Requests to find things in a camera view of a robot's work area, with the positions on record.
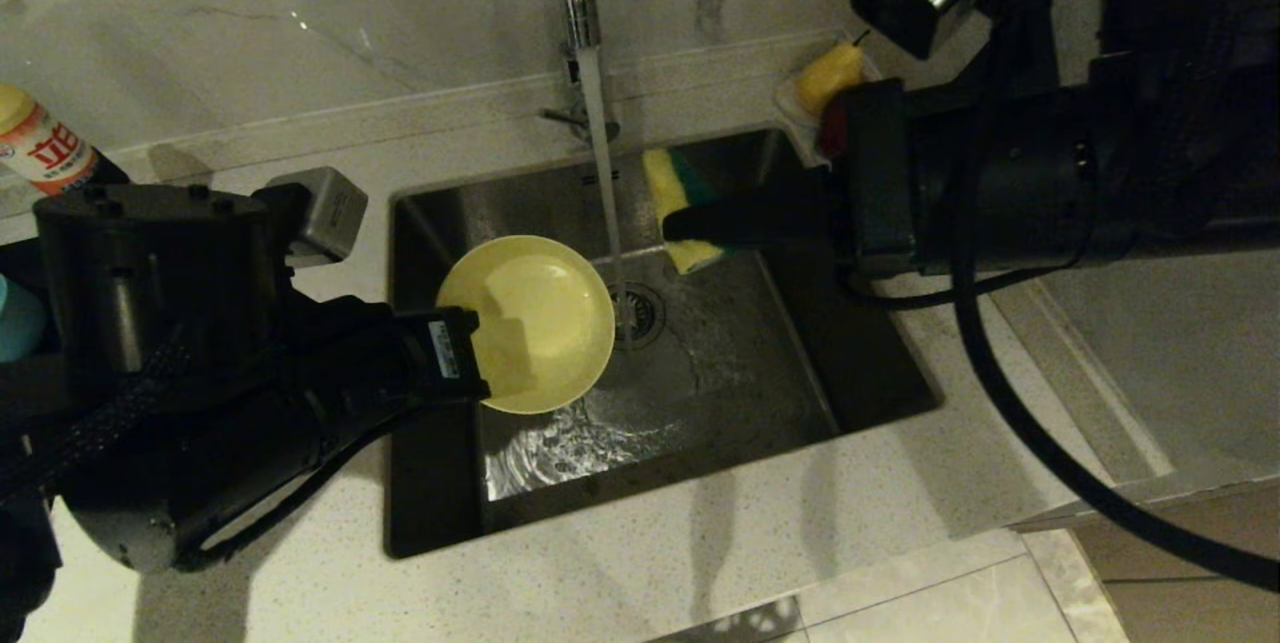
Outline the yellow plastic bowl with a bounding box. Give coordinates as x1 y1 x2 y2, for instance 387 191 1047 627
436 235 617 416

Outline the yellow green sponge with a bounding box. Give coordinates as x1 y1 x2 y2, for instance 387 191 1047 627
642 147 736 276

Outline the blue plastic bowl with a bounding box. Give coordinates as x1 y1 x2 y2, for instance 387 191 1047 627
0 273 47 366

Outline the yellow dish soap bottle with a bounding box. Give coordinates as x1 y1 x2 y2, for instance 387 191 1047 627
0 83 129 196

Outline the stainless steel sink basin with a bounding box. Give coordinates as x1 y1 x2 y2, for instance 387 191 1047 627
383 126 943 560

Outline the dark red apple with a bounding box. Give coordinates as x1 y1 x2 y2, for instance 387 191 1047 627
820 101 849 159

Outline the yellow pear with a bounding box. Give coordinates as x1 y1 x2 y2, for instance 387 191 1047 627
795 31 869 117

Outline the round metal drain strainer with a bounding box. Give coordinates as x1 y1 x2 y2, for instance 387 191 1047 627
608 283 667 352

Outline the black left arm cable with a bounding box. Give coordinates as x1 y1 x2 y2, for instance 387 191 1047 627
180 403 441 572

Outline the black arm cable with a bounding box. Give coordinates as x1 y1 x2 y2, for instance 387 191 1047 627
840 0 1280 594
180 403 441 572

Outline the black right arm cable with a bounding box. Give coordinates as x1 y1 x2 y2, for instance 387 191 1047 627
840 0 1280 594

